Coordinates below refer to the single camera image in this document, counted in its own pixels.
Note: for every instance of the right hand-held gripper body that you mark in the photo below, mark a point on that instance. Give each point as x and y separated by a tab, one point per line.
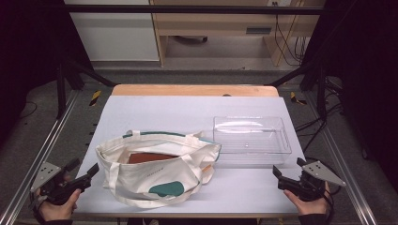
322	175

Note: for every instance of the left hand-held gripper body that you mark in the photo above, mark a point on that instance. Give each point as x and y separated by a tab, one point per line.
47	176

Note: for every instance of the person's right hand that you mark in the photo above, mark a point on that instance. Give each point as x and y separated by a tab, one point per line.
313	207

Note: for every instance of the person's left hand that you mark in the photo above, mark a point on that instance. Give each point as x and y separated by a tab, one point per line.
59	212

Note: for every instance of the clear plastic box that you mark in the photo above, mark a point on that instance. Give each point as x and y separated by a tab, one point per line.
250	140

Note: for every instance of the brown flat item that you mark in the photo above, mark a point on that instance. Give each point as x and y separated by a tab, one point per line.
147	157

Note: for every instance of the cream canvas tote bag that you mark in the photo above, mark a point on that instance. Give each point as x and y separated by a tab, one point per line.
162	181

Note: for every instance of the black metal stand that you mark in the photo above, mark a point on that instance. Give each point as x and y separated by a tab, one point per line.
61	90
320	90

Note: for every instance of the white table mat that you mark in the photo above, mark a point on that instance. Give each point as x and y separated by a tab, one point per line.
175	115

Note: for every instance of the dark curtain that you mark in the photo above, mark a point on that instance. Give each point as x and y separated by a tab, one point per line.
28	47
366	78

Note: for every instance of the wooden table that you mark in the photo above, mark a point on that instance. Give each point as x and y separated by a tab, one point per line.
187	90

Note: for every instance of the white cabinet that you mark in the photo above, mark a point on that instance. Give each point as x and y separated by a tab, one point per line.
115	37

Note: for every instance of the light wooden desk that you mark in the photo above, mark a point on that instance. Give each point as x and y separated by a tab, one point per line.
219	23

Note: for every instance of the aluminium frame rail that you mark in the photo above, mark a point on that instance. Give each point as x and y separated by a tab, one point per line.
344	162
40	156

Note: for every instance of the black horizontal frame bar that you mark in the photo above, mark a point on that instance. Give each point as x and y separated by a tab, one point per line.
187	9

